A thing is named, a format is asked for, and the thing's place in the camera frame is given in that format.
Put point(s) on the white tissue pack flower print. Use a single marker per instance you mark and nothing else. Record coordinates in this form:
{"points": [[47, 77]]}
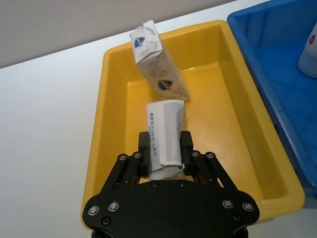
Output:
{"points": [[158, 67]]}

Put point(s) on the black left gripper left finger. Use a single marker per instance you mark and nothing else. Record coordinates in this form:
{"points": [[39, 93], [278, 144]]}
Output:
{"points": [[144, 153]]}

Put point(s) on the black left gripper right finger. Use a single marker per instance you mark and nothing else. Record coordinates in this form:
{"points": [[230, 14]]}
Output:
{"points": [[186, 146]]}

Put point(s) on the white plastic bottle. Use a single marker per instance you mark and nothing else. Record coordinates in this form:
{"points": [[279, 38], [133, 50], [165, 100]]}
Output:
{"points": [[309, 59]]}

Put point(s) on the white tissue pack blue text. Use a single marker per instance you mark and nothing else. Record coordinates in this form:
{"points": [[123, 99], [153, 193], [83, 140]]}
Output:
{"points": [[164, 129]]}

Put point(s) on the yellow plastic bin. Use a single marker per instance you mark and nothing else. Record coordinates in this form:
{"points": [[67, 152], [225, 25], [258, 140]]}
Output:
{"points": [[223, 119]]}

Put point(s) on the blue plastic bin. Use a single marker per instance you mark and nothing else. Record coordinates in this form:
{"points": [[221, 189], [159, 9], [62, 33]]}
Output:
{"points": [[280, 74]]}

